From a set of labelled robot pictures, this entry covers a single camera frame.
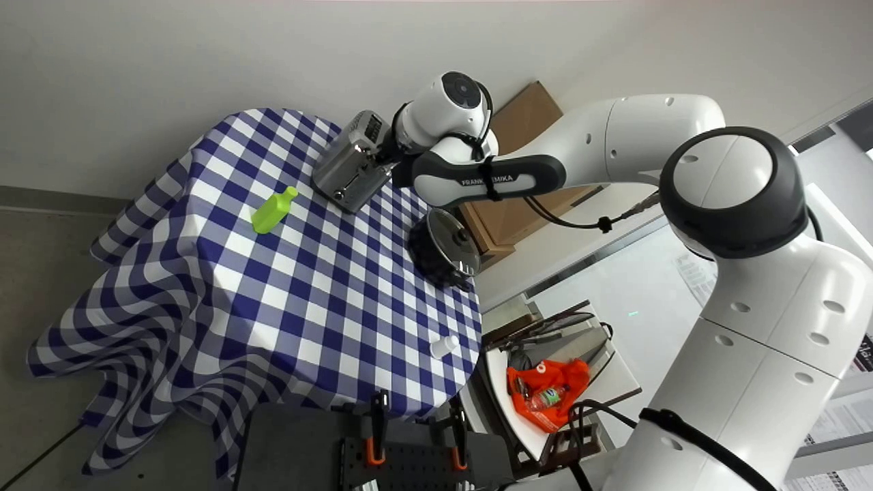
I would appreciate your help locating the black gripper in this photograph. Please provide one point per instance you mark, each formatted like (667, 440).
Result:
(406, 167)

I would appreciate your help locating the silver toaster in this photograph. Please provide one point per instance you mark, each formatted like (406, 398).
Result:
(350, 167)

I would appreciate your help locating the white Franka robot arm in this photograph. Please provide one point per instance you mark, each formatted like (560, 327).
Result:
(727, 274)

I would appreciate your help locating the black pot with lid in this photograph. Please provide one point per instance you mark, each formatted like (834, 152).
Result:
(446, 245)

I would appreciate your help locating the brown cardboard box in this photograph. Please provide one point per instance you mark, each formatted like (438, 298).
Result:
(532, 111)

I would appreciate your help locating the green plastic bottle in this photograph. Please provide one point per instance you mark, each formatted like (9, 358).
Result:
(271, 211)

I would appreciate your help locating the blue white checkered tablecloth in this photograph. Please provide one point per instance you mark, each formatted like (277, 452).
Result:
(301, 300)

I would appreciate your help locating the orange plastic bag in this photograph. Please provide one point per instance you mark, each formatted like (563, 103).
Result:
(545, 394)

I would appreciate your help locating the white printed paper sheets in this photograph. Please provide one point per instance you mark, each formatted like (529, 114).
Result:
(848, 412)

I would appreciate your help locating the grey metal bar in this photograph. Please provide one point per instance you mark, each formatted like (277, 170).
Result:
(832, 452)

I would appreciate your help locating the grey metal rail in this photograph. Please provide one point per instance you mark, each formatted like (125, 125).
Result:
(563, 264)

